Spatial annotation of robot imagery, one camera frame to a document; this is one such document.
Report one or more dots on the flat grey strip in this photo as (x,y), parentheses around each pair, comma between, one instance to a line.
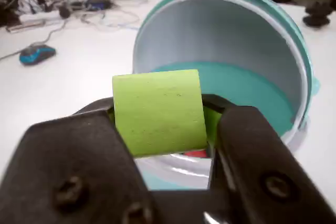
(25,25)

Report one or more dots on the red lego block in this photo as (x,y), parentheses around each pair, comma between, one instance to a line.
(195,153)

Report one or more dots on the teal animal-shaped bin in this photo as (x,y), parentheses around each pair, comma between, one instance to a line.
(236,90)

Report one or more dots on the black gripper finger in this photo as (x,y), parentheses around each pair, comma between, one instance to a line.
(257,161)
(65,161)

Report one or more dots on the blue electronic device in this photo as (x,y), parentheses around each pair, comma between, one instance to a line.
(98,3)

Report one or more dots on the blue and black mouse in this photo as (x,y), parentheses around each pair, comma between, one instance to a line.
(36,54)

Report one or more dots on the black round knob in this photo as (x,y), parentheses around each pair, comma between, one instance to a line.
(316,14)

